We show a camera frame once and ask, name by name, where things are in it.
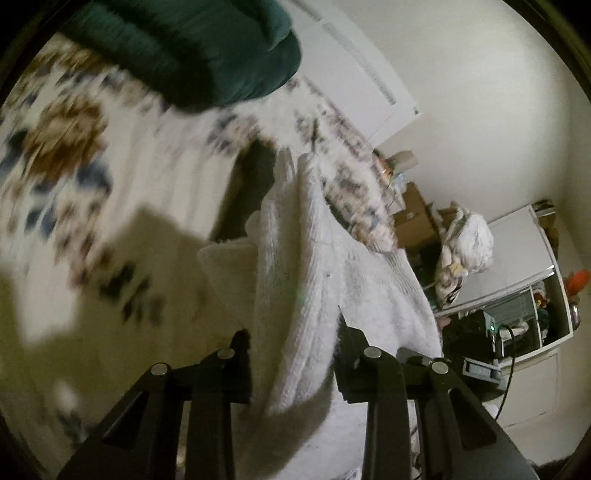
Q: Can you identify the black cable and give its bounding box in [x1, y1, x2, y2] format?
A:
[495, 324, 517, 418]

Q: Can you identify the dark green plush blanket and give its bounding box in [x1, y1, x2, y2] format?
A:
[60, 0, 303, 114]

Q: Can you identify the white wardrobe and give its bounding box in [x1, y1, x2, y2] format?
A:
[434, 200, 591, 365]

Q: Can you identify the large brown cardboard box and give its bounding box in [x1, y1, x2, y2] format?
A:
[392, 182, 455, 252]

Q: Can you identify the pile of white laundry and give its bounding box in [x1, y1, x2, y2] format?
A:
[434, 202, 495, 308]

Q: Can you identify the white headboard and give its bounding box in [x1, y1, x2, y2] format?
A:
[281, 0, 421, 146]

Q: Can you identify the orange plush toy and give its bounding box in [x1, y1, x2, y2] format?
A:
[566, 270, 591, 297]

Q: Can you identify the white knit sweater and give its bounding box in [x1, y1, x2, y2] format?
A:
[198, 150, 444, 480]

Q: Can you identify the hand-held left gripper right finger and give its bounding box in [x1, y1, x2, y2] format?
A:
[333, 314, 541, 480]

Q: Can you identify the floral patterned bedspread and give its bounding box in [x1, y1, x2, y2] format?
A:
[0, 32, 398, 462]

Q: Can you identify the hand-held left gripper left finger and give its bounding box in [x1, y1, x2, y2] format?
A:
[55, 329, 252, 480]

